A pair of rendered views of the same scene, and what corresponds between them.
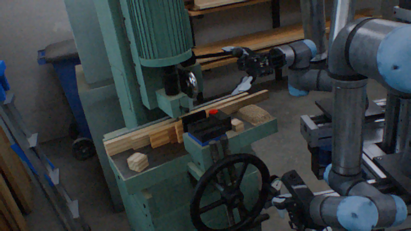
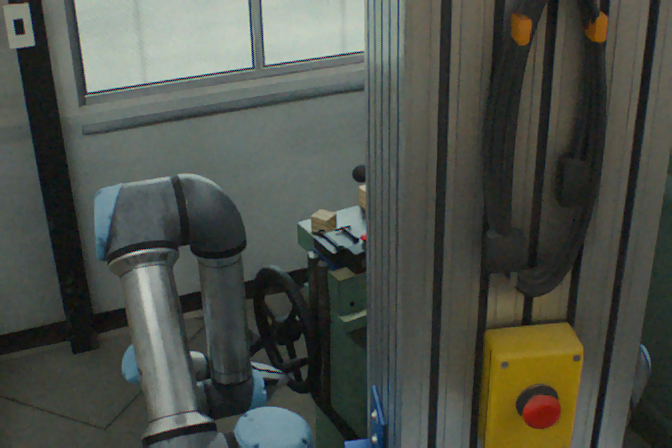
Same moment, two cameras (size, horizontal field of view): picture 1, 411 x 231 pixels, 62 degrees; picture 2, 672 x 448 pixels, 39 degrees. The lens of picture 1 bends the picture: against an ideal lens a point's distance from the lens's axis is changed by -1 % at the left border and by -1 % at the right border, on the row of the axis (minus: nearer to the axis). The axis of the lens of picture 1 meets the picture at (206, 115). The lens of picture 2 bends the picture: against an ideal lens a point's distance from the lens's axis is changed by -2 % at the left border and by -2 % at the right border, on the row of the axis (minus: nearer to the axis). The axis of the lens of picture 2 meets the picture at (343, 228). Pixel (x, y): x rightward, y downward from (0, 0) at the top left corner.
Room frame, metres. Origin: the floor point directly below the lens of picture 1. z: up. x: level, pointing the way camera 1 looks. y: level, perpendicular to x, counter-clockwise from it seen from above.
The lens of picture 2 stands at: (0.86, -1.76, 2.00)
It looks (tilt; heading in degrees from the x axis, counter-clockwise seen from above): 29 degrees down; 86
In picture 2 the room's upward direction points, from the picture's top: 1 degrees counter-clockwise
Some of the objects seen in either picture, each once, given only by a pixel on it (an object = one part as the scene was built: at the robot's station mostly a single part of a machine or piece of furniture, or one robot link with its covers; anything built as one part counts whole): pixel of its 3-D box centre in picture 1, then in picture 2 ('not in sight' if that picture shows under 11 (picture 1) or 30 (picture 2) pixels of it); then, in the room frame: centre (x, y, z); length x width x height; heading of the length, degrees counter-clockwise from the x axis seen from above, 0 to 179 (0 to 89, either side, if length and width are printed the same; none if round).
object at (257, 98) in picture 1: (205, 117); not in sight; (1.20, 0.00, 0.92); 0.60 x 0.02 x 0.04; 116
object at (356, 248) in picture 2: (210, 126); (349, 247); (0.99, -0.01, 0.99); 0.13 x 0.11 x 0.06; 116
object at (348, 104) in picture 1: (348, 115); (224, 300); (0.74, -0.35, 1.09); 0.12 x 0.11 x 0.49; 104
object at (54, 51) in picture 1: (91, 95); not in sight; (2.89, 0.97, 0.48); 0.64 x 0.54 x 0.97; 110
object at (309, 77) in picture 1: (303, 79); not in sight; (1.16, -0.37, 1.03); 0.11 x 0.08 x 0.11; 56
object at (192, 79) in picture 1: (188, 84); not in sight; (1.32, 0.05, 1.02); 0.12 x 0.03 x 0.12; 26
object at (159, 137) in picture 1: (181, 129); not in sight; (1.11, 0.09, 0.93); 0.24 x 0.01 x 0.06; 116
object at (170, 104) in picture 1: (173, 102); not in sight; (1.17, 0.11, 1.01); 0.14 x 0.07 x 0.09; 26
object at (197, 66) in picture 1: (189, 78); not in sight; (1.39, 0.05, 1.02); 0.09 x 0.07 x 0.12; 116
